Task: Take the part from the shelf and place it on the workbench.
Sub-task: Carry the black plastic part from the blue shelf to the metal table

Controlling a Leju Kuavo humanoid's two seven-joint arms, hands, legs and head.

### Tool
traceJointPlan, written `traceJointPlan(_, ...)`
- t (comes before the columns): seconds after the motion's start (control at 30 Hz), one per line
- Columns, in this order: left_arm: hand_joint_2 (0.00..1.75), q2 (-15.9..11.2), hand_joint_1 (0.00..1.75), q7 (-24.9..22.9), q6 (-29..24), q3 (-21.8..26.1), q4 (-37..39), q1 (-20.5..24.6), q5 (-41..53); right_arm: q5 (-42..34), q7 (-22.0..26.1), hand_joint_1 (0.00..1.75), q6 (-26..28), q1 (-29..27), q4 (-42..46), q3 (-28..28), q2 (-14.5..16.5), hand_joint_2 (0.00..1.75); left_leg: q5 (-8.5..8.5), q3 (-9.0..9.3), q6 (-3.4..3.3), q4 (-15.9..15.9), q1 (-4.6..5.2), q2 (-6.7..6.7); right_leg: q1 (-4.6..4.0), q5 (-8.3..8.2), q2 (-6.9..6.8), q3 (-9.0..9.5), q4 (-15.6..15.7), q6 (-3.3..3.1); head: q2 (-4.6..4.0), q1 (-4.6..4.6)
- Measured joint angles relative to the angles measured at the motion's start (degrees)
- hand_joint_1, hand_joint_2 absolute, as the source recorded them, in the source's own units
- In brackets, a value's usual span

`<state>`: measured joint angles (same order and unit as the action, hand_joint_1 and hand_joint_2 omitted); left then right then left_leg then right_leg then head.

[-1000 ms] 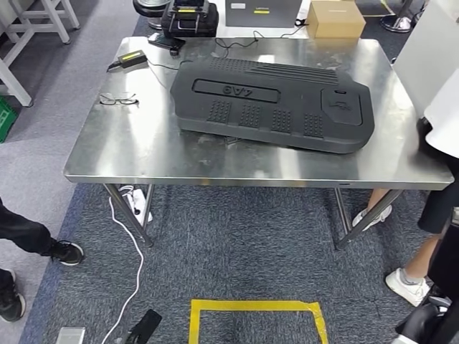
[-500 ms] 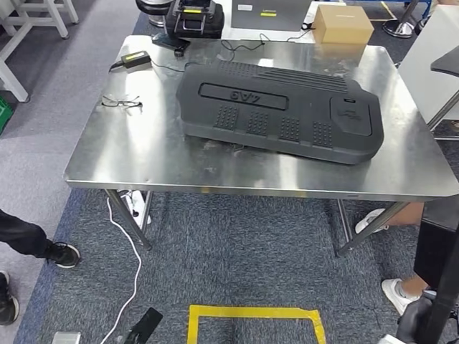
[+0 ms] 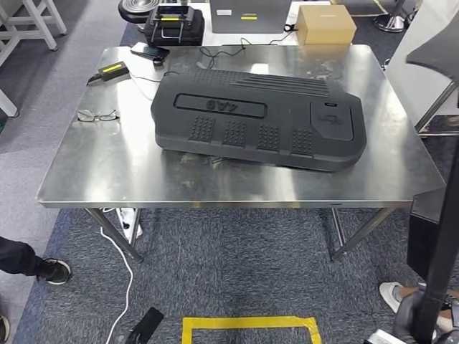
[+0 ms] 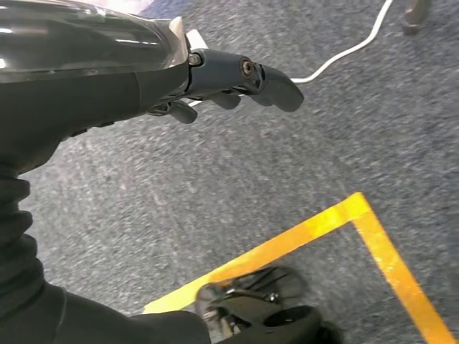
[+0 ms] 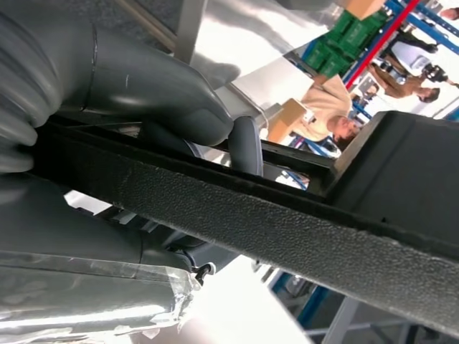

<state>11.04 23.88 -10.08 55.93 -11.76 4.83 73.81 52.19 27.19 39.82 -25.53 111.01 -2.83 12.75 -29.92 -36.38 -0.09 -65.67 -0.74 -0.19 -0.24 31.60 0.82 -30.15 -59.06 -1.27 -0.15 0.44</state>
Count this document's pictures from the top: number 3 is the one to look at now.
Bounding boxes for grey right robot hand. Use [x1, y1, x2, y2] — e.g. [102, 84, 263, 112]
[391, 290, 426, 344]

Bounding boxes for black plastic licence plate bracket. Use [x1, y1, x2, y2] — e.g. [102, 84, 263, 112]
[406, 11, 459, 344]

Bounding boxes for stainless steel workbench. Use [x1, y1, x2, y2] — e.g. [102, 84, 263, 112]
[35, 43, 447, 264]

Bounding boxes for person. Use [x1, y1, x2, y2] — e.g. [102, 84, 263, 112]
[379, 281, 459, 333]
[0, 236, 72, 344]

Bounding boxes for yellow floor tape outline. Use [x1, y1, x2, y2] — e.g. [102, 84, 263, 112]
[181, 315, 322, 344]

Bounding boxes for black plastic engine cover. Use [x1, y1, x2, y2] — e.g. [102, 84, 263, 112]
[150, 67, 368, 173]

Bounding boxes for chrome stanchion base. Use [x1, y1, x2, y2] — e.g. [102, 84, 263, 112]
[374, 0, 418, 33]

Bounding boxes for cardboard box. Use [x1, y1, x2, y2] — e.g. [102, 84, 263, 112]
[295, 4, 357, 47]

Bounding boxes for white power strip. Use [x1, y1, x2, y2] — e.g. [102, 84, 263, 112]
[116, 208, 143, 240]

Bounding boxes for black carrying case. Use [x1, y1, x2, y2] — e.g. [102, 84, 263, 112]
[143, 4, 205, 47]

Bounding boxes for black phone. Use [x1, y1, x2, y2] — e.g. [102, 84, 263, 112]
[130, 42, 171, 67]

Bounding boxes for black power adapter yellow label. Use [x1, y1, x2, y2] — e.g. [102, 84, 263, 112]
[87, 60, 131, 87]

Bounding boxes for black round stool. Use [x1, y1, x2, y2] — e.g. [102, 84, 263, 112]
[118, 0, 161, 24]

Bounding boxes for clear eyeglasses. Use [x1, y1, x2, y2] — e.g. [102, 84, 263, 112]
[77, 109, 120, 123]

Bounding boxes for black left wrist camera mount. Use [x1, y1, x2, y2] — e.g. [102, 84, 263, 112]
[123, 307, 165, 344]

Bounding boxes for white power cable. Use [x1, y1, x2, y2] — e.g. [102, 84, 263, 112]
[100, 207, 134, 344]

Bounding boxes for thin black adapter cable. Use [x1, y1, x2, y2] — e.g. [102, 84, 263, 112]
[128, 70, 180, 84]

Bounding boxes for white metal table frame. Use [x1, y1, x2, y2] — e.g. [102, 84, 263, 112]
[0, 0, 68, 119]

